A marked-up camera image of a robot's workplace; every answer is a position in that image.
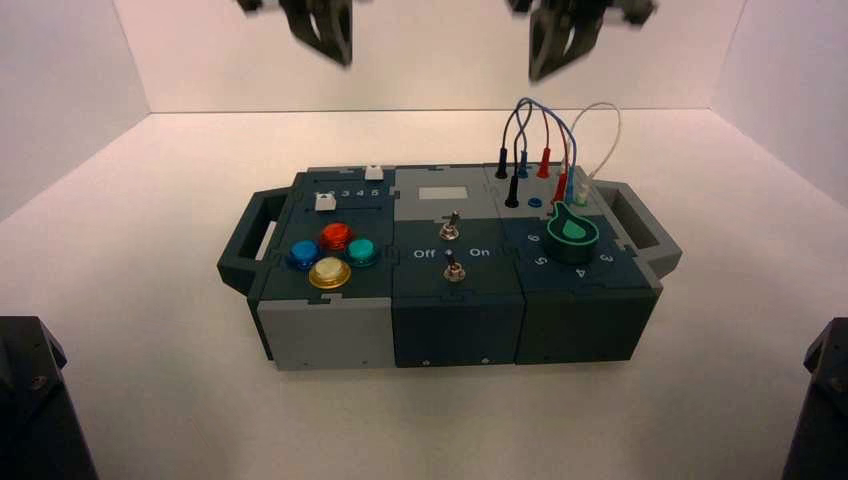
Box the black jumper cable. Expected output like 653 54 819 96
494 99 535 209

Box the teal dome push button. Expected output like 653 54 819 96
343 238 381 268

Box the red dome push button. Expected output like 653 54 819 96
319 223 354 252

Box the dark teal grey control box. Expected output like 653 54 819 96
216 164 684 371

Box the blue dome push button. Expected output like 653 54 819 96
286 239 324 271

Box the green rotary knob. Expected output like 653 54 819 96
546 201 601 265

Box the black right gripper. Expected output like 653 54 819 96
506 0 658 84

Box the white jumper cable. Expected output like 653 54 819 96
568 101 623 207

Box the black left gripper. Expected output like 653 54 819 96
235 0 356 68

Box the red jumper cable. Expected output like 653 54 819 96
536 109 571 204

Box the blue jumper cable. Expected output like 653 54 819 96
515 97 579 197

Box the yellow dome push button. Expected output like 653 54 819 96
308 256 352 291

